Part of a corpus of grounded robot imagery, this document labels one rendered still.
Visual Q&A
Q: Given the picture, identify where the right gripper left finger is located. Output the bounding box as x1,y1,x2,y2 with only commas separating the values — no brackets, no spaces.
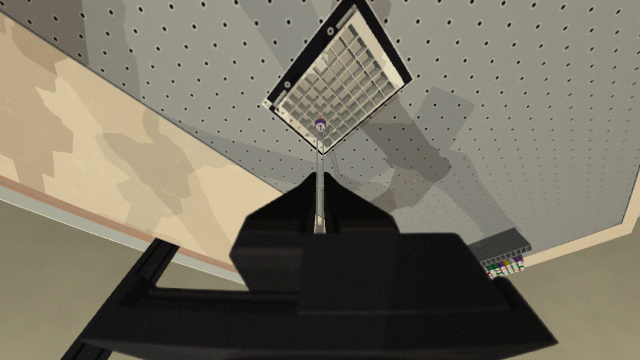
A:
238,172,316,234

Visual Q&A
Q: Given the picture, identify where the black rectangular frame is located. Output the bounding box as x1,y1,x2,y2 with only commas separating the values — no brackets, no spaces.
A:
261,0,414,156

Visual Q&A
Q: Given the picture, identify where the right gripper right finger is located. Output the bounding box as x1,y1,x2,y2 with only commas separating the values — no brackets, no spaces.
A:
324,172,400,233

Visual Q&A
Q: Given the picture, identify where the cream grid rack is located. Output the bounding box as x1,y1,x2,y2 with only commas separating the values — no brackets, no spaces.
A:
275,11,404,153

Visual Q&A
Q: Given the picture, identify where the grey bar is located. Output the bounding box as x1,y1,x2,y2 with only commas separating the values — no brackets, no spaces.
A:
315,147,324,233

